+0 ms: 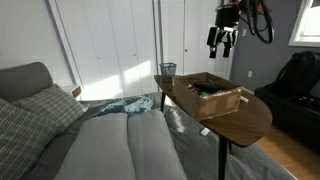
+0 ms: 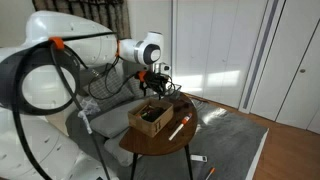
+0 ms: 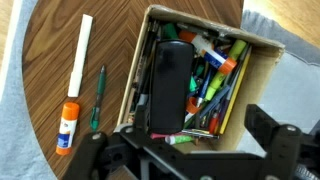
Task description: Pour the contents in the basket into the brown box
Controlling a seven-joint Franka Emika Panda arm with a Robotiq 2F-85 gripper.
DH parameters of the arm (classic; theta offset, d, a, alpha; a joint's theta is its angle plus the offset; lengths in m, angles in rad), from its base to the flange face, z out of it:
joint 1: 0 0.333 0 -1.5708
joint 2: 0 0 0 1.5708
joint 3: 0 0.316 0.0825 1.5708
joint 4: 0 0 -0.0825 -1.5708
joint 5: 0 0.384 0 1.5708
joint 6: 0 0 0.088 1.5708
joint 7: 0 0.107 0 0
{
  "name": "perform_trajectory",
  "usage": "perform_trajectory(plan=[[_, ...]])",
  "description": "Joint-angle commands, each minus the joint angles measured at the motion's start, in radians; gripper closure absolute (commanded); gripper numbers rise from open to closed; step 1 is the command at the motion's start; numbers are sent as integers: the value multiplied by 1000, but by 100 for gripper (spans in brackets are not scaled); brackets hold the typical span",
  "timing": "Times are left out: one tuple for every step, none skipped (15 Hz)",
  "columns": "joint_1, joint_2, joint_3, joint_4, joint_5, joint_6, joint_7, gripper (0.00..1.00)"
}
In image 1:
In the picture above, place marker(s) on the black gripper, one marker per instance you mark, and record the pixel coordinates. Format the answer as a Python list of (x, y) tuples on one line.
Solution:
[(227, 18)]

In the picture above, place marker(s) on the brown cardboard box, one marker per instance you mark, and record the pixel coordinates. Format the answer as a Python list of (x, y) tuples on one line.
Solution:
[(213, 105)]

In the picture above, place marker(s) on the white closet doors with knobs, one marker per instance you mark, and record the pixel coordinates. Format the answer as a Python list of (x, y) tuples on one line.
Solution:
[(193, 40)]

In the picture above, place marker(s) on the black bulky item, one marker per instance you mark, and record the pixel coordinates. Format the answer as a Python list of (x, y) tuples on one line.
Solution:
[(207, 86)]

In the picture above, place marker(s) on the small green item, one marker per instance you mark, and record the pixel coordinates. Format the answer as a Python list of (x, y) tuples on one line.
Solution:
[(204, 94)]

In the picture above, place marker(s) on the grey door trim strip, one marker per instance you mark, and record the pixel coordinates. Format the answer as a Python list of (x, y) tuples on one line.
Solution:
[(160, 33), (59, 36)]

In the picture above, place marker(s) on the black backpack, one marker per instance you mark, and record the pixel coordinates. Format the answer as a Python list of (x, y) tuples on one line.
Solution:
[(300, 73)]

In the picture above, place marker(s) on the dark wooden table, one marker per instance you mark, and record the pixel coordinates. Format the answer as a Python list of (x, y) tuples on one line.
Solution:
[(246, 121)]

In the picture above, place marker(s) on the white remote control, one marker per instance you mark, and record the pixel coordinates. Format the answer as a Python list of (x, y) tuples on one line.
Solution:
[(205, 131)]

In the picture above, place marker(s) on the black couch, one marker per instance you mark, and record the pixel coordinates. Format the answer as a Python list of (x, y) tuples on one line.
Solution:
[(293, 116)]

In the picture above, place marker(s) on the white bifold closet doors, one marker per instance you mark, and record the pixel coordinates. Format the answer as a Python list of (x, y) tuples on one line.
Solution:
[(110, 43)]

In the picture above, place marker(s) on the light blue cloth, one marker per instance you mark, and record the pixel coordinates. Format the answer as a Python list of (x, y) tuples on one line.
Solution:
[(130, 106)]

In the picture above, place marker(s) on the grey futon cushion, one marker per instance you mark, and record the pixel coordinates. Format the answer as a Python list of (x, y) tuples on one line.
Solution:
[(153, 146), (100, 150)]

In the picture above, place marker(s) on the grey plaid pillow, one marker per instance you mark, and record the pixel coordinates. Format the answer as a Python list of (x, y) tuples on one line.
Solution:
[(53, 105)]

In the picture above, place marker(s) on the grey upholstered headboard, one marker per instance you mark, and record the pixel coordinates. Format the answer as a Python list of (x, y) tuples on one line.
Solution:
[(23, 80)]

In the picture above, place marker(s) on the grey striped pillow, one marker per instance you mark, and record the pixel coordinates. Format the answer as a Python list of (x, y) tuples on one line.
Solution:
[(20, 143)]

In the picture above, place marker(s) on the white light switch plate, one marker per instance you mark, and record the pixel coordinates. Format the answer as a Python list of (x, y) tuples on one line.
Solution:
[(244, 32)]

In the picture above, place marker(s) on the white wall outlet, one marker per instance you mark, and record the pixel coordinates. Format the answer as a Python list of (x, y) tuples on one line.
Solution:
[(250, 74)]

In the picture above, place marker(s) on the white window frame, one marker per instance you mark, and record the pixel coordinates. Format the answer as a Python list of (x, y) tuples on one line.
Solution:
[(300, 36)]

